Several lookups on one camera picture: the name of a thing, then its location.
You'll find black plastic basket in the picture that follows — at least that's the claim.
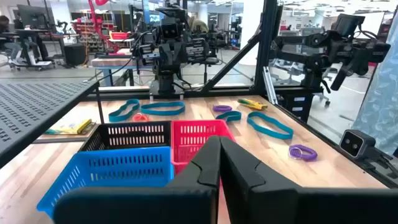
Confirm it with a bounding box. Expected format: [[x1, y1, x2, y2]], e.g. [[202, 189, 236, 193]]
[[79, 120, 172, 153]]

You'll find black standing desk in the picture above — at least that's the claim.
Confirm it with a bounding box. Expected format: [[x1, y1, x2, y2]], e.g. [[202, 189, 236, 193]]
[[9, 28, 67, 72]]

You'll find black stereo camera box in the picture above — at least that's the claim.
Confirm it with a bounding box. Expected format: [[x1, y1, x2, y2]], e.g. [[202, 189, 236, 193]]
[[338, 129, 379, 161]]

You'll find black camera cable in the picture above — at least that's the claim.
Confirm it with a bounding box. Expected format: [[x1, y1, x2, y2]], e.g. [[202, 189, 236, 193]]
[[363, 149, 398, 181]]

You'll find red plastic basket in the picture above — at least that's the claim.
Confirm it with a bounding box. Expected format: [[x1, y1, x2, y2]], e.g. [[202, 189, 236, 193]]
[[170, 119, 237, 175]]

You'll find yellow green crayon box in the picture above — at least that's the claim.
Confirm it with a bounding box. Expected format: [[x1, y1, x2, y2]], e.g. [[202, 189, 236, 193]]
[[43, 118, 97, 136], [236, 98, 269, 111]]

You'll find translucent plastic sheet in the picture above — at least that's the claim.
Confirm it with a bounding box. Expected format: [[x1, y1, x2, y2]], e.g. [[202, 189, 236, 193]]
[[351, 7, 398, 156]]

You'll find black cube case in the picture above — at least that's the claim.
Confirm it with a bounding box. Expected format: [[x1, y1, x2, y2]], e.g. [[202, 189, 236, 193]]
[[63, 43, 87, 67]]

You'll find black computer monitor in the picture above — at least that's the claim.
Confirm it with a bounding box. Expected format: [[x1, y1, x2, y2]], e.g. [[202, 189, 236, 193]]
[[12, 4, 50, 30]]

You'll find blue plastic basket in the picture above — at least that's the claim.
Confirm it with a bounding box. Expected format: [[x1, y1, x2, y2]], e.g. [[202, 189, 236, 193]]
[[36, 146, 175, 218]]

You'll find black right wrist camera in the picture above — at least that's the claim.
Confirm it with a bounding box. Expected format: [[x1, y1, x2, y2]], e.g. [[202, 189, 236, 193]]
[[160, 23, 181, 40]]

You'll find black aluminium table frame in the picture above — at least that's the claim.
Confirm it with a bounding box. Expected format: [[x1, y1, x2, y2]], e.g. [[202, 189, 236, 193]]
[[83, 0, 398, 189]]

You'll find wooden top workbench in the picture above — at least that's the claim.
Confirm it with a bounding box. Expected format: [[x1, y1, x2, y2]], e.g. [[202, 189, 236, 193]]
[[90, 48, 162, 88]]

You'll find person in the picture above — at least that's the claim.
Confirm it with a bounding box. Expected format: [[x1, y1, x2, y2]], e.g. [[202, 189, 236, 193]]
[[0, 14, 22, 68]]

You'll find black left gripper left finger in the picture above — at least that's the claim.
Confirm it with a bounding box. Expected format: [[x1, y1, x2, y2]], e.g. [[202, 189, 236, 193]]
[[52, 135, 222, 224]]

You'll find teal rubber band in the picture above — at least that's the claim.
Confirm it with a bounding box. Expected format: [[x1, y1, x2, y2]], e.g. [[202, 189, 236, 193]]
[[108, 98, 141, 123], [246, 111, 295, 141], [140, 101, 187, 117], [215, 110, 243, 123]]

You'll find orange spiral wrist keychain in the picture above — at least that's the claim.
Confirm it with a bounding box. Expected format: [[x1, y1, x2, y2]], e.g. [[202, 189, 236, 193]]
[[131, 112, 150, 123]]

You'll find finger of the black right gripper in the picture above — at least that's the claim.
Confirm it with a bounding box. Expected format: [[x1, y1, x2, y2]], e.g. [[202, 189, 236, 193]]
[[172, 42, 184, 73], [164, 42, 174, 73]]

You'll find black perforated metal shelf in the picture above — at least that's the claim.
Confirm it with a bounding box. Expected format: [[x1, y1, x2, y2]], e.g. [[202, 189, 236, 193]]
[[0, 77, 105, 169]]

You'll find silver metal bracket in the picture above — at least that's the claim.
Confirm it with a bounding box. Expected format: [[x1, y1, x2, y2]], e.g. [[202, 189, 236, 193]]
[[262, 65, 279, 105]]

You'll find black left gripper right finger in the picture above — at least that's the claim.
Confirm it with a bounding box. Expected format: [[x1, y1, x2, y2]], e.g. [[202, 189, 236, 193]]
[[220, 136, 398, 224]]

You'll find red storage bin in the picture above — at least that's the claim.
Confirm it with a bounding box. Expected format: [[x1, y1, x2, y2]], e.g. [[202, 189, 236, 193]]
[[109, 30, 130, 40]]

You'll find black drawer cabinet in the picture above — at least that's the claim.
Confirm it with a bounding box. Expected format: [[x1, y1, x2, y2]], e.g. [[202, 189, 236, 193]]
[[278, 89, 315, 123]]

